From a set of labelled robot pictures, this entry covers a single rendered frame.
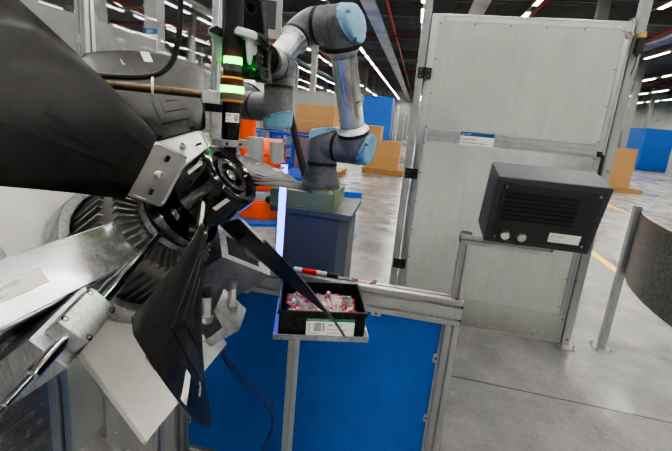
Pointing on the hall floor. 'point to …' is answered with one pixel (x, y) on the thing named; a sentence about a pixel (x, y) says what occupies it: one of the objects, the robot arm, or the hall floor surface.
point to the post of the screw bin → (290, 394)
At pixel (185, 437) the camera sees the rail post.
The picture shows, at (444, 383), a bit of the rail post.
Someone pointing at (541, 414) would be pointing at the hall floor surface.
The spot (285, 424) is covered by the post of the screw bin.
